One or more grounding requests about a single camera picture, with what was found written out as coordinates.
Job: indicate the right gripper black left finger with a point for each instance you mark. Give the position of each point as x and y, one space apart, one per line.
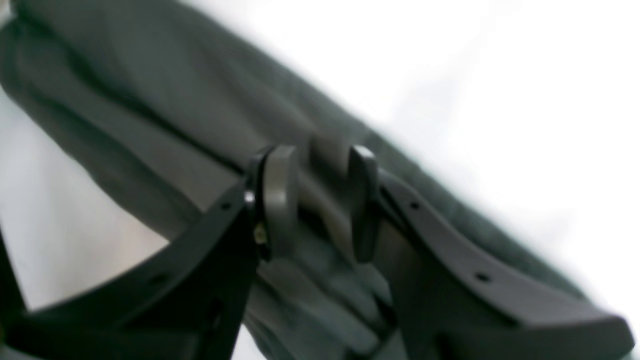
187 301

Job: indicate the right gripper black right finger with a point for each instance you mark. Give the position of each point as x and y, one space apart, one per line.
454 301

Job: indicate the dark grey t-shirt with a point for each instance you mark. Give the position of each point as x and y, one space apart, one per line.
163 107

